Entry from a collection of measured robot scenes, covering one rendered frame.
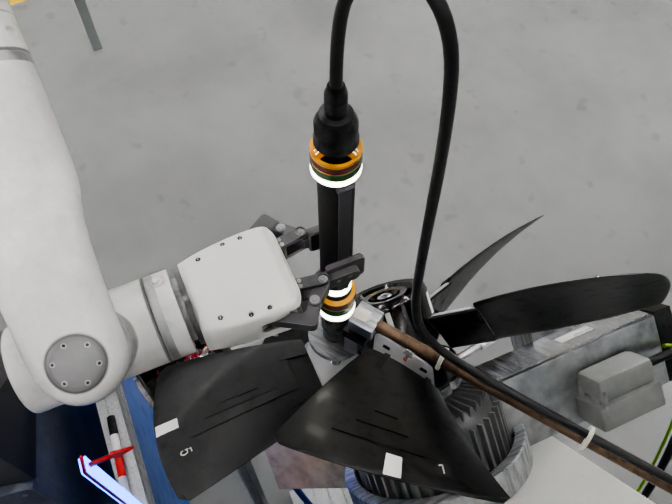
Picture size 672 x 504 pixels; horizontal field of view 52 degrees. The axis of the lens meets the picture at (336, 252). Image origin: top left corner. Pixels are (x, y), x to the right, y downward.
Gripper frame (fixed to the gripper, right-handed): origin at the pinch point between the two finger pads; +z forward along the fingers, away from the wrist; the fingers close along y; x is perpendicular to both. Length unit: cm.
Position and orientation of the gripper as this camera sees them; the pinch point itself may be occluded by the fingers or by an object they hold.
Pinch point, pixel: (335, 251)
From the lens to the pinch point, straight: 68.2
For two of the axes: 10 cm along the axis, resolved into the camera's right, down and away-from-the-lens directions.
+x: -0.1, -5.2, -8.6
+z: 9.2, -3.5, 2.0
